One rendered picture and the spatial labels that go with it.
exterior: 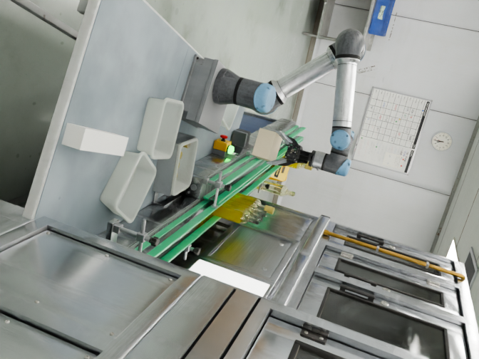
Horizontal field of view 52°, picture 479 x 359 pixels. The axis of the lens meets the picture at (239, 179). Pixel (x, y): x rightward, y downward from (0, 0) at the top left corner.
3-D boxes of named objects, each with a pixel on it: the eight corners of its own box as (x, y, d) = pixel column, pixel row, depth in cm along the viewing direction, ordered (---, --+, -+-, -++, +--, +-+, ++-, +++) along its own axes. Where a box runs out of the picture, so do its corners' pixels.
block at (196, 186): (184, 195, 214) (199, 199, 212) (187, 175, 211) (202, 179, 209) (187, 193, 217) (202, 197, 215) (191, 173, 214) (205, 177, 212)
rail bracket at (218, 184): (198, 204, 213) (224, 212, 210) (204, 167, 207) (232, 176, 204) (201, 201, 216) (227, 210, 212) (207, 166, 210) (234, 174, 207)
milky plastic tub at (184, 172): (153, 191, 197) (172, 197, 195) (161, 138, 190) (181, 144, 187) (172, 181, 213) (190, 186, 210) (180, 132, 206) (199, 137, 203)
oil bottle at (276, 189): (251, 187, 300) (292, 200, 293) (254, 179, 298) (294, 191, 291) (255, 184, 305) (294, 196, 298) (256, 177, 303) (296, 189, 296)
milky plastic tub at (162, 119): (129, 152, 173) (150, 159, 171) (144, 91, 170) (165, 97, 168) (152, 152, 190) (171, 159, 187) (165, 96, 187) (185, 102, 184)
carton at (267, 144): (259, 127, 209) (276, 132, 207) (266, 134, 224) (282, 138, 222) (251, 154, 209) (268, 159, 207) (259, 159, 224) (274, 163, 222)
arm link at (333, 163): (352, 158, 207) (346, 177, 208) (327, 151, 210) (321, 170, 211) (351, 157, 200) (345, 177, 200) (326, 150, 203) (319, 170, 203)
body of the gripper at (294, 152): (287, 141, 206) (315, 148, 203) (291, 144, 215) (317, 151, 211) (282, 158, 206) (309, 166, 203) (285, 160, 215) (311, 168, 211)
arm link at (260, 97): (241, 75, 196) (273, 82, 192) (250, 80, 209) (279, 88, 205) (233, 103, 197) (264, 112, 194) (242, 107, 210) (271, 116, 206)
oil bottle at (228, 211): (202, 211, 223) (245, 226, 218) (204, 200, 221) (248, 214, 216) (207, 208, 228) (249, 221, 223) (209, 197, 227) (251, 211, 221)
